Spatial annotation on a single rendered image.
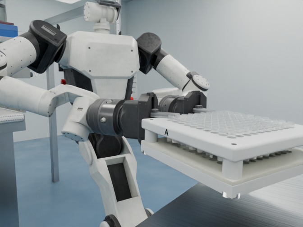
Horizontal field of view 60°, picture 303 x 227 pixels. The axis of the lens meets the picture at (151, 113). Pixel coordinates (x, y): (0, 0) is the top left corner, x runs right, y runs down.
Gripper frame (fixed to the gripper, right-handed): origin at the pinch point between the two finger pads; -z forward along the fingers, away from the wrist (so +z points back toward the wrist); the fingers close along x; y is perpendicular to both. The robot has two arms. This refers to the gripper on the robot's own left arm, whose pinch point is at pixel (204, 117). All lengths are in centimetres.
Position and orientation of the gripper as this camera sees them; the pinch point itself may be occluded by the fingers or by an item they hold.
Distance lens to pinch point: 65.3
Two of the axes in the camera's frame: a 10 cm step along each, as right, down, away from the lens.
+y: -9.1, 0.5, -4.1
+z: -4.1, -1.2, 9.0
